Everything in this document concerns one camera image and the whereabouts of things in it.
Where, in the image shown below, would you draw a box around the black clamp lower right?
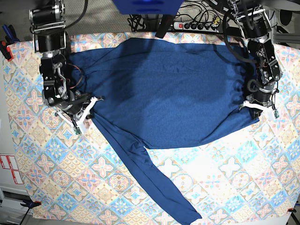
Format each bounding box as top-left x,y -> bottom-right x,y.
288,208 -> 297,213

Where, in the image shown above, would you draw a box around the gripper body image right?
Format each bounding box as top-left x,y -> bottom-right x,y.
246,79 -> 276,110

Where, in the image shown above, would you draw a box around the patterned tile tablecloth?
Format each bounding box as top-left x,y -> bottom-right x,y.
0,41 -> 300,225

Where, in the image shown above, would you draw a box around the blue long-sleeve T-shirt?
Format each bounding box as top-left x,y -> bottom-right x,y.
68,38 -> 256,225

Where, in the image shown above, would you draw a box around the red black clamp left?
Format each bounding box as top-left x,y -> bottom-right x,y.
0,41 -> 13,61

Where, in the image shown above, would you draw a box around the blue clamp upper left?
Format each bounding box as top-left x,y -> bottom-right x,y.
2,24 -> 20,44

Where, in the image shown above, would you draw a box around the black clamp lower left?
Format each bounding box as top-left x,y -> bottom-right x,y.
20,200 -> 41,209

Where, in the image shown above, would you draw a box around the red white label stickers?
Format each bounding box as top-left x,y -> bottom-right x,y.
0,155 -> 23,185

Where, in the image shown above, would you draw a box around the white power strip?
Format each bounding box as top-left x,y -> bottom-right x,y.
173,22 -> 219,33

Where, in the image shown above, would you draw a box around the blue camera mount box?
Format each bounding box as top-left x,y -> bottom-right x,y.
113,0 -> 183,15

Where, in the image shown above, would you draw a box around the black center post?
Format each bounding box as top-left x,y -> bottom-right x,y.
155,15 -> 175,39

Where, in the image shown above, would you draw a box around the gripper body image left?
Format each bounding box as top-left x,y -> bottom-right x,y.
55,91 -> 91,120

